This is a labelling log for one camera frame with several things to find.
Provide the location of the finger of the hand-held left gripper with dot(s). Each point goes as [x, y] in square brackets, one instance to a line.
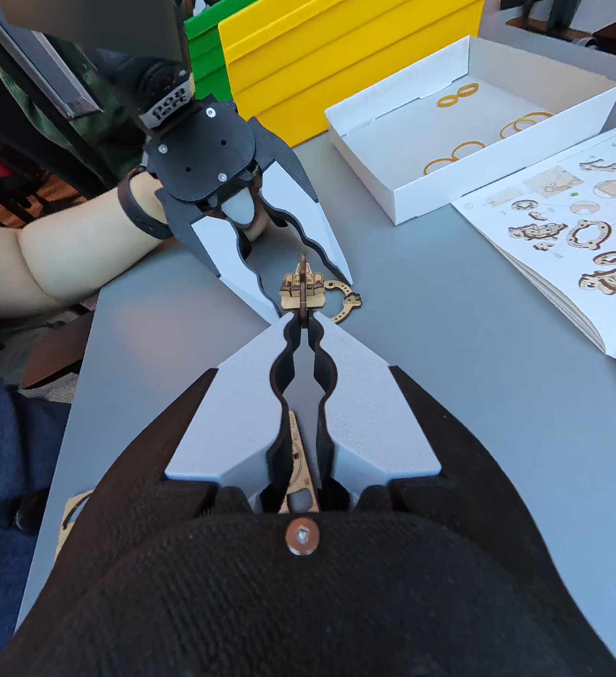
[297, 201]
[223, 254]

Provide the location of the open instruction booklet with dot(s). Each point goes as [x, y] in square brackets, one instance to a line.
[530, 264]

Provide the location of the yellow plastic bin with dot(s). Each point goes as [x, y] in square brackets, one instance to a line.
[339, 63]

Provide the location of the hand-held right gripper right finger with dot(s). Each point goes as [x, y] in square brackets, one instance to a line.
[377, 423]

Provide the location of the wooden horseshoe-shaped part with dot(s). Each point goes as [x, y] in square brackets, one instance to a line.
[354, 301]

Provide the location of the group of yellow rubber bands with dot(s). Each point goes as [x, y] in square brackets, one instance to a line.
[457, 95]

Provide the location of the green plastic bin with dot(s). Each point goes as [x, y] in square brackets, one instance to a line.
[207, 53]

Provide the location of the black wristband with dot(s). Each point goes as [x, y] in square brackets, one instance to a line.
[128, 211]

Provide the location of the person's left forearm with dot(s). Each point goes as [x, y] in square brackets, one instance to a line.
[64, 259]

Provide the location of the grey computer monitor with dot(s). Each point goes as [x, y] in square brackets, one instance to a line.
[75, 98]

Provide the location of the laser-cut plywood sheet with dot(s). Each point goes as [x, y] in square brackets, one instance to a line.
[300, 465]

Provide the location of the small wooden model assembly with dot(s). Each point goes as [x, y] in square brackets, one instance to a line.
[295, 299]

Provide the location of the white cardboard tray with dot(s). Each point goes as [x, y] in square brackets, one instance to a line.
[392, 174]

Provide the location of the person's left hand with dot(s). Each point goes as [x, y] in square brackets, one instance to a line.
[149, 201]

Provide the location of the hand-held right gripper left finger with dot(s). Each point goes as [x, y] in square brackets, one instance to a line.
[228, 423]

